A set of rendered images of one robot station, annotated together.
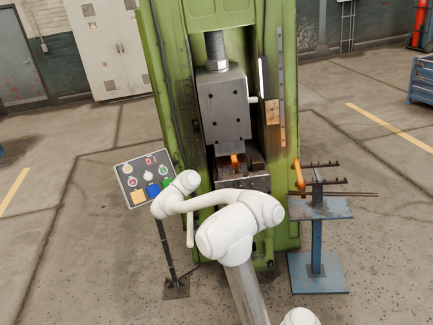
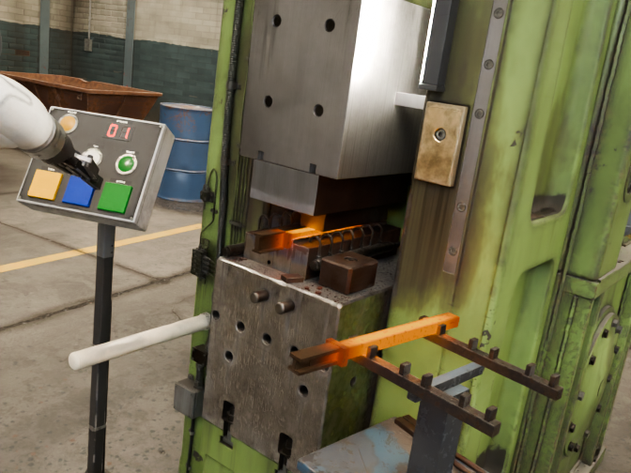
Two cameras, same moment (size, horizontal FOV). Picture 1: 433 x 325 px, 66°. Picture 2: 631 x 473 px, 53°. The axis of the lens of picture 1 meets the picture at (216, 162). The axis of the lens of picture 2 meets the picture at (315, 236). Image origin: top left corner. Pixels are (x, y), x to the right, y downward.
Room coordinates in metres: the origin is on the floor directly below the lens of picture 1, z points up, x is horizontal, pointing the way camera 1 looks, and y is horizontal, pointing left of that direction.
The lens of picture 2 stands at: (0.80, -1.03, 1.39)
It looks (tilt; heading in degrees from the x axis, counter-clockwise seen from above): 15 degrees down; 36
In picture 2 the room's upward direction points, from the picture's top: 8 degrees clockwise
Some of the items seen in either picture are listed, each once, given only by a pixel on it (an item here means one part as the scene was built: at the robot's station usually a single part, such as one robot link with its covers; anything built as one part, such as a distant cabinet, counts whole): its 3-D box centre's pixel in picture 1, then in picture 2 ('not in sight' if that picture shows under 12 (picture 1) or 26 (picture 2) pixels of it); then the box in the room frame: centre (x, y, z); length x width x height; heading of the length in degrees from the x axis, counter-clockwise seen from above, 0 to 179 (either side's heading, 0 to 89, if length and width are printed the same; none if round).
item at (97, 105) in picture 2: not in sight; (71, 115); (5.46, 6.28, 0.43); 1.89 x 1.20 x 0.85; 97
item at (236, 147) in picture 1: (226, 135); (334, 181); (2.16, -0.10, 1.12); 0.42 x 0.20 x 0.10; 0
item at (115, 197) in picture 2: (168, 184); (115, 198); (1.79, 0.32, 1.01); 0.07 x 0.05 x 0.07; 115
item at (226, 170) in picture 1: (229, 155); (327, 239); (2.16, -0.10, 0.96); 0.42 x 0.20 x 0.09; 0
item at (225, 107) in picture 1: (228, 100); (362, 86); (2.16, -0.14, 1.36); 0.42 x 0.39 x 0.40; 0
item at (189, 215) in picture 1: (190, 224); (145, 340); (1.86, 0.25, 0.62); 0.44 x 0.05 x 0.05; 0
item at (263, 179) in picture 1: (240, 183); (331, 338); (2.17, -0.15, 0.69); 0.56 x 0.38 x 0.45; 0
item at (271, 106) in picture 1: (272, 112); (439, 144); (2.08, -0.41, 1.27); 0.09 x 0.02 x 0.17; 90
